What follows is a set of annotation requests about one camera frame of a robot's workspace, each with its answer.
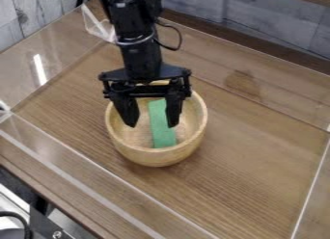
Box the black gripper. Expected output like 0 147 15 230
98 37 193 127

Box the clear acrylic corner bracket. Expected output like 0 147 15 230
82 5 117 43

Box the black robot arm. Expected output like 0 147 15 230
98 0 193 127

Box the green rectangular block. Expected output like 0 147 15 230
149 99 177 148

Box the black cable lower left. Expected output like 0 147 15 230
0 212 38 239

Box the black metal table frame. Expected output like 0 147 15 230
0 167 97 239

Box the round wooden bowl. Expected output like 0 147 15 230
105 92 208 167

